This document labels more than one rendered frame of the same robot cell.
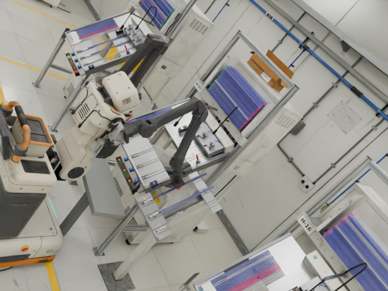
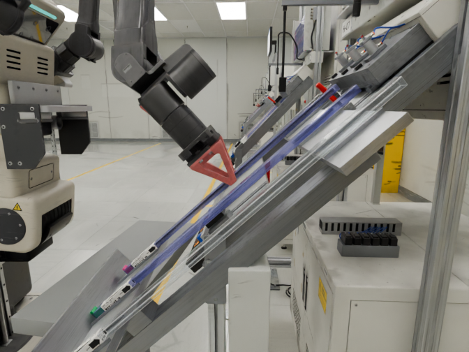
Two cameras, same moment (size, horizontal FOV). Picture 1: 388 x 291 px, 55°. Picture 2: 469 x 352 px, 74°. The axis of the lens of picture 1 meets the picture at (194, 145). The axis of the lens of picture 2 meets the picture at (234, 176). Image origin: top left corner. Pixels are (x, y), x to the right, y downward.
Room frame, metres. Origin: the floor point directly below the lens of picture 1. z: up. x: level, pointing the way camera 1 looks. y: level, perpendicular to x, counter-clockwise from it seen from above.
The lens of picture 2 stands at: (1.99, -0.55, 1.04)
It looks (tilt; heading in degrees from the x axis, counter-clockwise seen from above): 12 degrees down; 56
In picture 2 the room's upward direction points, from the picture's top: straight up
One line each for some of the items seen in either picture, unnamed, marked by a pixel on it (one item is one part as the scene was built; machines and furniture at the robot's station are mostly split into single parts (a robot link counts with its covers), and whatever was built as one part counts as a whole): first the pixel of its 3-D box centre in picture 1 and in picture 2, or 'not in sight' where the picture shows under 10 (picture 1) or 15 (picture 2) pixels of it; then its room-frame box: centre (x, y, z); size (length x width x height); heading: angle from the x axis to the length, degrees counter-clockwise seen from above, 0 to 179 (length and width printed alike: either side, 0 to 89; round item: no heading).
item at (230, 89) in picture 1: (237, 98); not in sight; (2.90, -0.02, 1.52); 0.51 x 0.13 x 0.27; 53
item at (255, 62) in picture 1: (273, 73); not in sight; (3.21, -0.11, 1.82); 0.68 x 0.30 x 0.20; 53
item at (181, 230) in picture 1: (157, 195); (393, 311); (3.04, -0.04, 0.31); 0.70 x 0.65 x 0.62; 53
